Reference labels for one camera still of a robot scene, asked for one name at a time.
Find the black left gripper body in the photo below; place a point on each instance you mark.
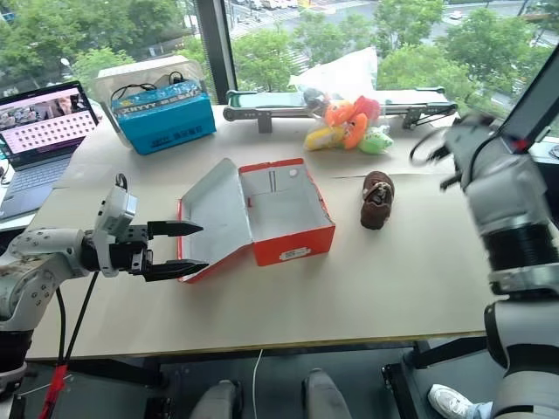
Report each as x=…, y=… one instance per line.
x=124, y=255

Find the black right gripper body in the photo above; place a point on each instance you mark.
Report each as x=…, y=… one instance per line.
x=460, y=148

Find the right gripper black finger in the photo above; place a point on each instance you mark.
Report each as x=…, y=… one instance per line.
x=430, y=150
x=452, y=180

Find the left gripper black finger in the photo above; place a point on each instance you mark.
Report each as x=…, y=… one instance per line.
x=174, y=228
x=174, y=268

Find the brown shoe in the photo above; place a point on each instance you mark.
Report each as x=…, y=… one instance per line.
x=375, y=209

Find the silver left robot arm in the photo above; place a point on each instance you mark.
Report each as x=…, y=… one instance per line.
x=39, y=253

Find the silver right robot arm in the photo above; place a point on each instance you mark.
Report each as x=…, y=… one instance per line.
x=506, y=196

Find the orange shoe box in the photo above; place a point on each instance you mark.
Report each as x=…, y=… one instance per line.
x=288, y=242

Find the green plush toy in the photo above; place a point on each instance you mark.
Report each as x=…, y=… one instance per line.
x=376, y=140

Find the red plush toy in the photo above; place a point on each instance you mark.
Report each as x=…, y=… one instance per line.
x=367, y=107

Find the orange plush toy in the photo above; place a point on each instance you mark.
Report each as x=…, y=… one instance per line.
x=349, y=131

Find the blue cardboard box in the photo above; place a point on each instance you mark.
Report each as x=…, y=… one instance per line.
x=166, y=122

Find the yellow plush toy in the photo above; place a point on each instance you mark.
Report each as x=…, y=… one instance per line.
x=321, y=139

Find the clear plastic bag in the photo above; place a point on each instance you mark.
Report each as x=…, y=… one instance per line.
x=345, y=70

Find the dark grey plush toy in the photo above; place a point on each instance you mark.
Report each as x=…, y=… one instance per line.
x=312, y=97

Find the grey rounded robot leg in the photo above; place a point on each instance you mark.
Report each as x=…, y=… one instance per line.
x=220, y=401
x=325, y=397

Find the small black conveyor belt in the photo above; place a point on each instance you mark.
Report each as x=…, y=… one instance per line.
x=262, y=107

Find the grey open laptop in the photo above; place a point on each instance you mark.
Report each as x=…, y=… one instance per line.
x=39, y=126

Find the white sneaker of bystander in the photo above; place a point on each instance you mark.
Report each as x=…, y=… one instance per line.
x=450, y=401

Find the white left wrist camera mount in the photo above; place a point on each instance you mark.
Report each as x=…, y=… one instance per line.
x=115, y=209

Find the black table frame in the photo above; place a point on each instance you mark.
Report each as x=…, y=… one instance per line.
x=436, y=353

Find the dark window frame post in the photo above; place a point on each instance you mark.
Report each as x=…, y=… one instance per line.
x=216, y=52

